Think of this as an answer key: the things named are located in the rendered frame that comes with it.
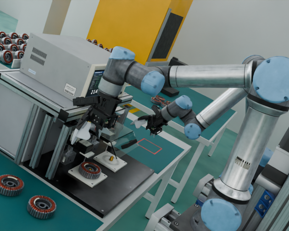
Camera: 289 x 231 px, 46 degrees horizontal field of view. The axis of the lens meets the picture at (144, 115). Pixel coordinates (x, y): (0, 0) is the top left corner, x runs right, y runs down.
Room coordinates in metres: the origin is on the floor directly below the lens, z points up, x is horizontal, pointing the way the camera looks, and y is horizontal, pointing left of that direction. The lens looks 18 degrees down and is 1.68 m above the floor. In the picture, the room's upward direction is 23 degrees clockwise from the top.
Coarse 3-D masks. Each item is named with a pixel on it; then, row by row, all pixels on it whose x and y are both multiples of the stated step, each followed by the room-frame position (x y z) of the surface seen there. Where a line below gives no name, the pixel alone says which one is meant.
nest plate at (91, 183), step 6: (72, 168) 1.53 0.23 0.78; (78, 168) 1.55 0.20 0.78; (72, 174) 1.49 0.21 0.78; (78, 174) 1.50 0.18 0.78; (102, 174) 1.59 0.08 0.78; (84, 180) 1.47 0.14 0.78; (90, 180) 1.49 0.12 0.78; (96, 180) 1.52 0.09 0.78; (102, 180) 1.55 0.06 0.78; (90, 186) 1.46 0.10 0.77
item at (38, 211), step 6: (30, 198) 1.18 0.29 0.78; (36, 198) 1.19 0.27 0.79; (42, 198) 1.21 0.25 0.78; (48, 198) 1.22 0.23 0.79; (30, 204) 1.15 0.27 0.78; (36, 204) 1.19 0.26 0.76; (42, 204) 1.19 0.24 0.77; (48, 204) 1.21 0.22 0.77; (54, 204) 1.20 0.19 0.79; (30, 210) 1.13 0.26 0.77; (36, 210) 1.13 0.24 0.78; (42, 210) 1.14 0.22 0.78; (48, 210) 1.15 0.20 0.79; (54, 210) 1.17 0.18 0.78; (36, 216) 1.12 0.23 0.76; (42, 216) 1.13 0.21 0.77; (48, 216) 1.15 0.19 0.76
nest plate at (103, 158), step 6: (96, 156) 1.75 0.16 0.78; (102, 156) 1.78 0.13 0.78; (108, 156) 1.81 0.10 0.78; (114, 156) 1.84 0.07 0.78; (102, 162) 1.71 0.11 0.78; (108, 162) 1.74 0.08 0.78; (114, 162) 1.77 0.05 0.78; (120, 162) 1.80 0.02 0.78; (108, 168) 1.70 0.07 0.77; (114, 168) 1.71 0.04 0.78; (120, 168) 1.75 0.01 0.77
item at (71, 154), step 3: (66, 150) 1.60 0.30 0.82; (72, 150) 1.62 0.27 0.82; (63, 153) 1.56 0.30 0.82; (69, 153) 1.58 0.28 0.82; (72, 153) 1.60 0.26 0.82; (75, 153) 1.61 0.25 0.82; (63, 156) 1.55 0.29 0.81; (66, 156) 1.55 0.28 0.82; (69, 156) 1.56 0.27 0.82; (72, 156) 1.59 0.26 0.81; (60, 159) 1.56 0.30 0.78; (66, 159) 1.55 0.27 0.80; (69, 159) 1.57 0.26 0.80; (72, 159) 1.60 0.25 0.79; (66, 162) 1.55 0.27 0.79; (69, 162) 1.58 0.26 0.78
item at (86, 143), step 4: (68, 140) 1.57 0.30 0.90; (80, 140) 1.57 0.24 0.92; (84, 140) 1.59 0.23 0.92; (68, 144) 1.56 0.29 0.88; (76, 144) 1.55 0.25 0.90; (80, 144) 1.54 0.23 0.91; (84, 144) 1.55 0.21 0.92; (88, 144) 1.56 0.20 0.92; (92, 144) 1.58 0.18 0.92; (68, 148) 1.56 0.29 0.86; (72, 148) 1.61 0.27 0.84; (76, 148) 1.54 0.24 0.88; (80, 148) 1.54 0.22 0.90; (84, 148) 1.53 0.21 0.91; (88, 148) 1.55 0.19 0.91; (92, 148) 1.59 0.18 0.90; (68, 152) 1.59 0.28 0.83; (80, 152) 1.54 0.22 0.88; (84, 152) 1.53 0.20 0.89; (88, 152) 1.56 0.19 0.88; (92, 152) 1.58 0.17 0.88; (88, 156) 1.53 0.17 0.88
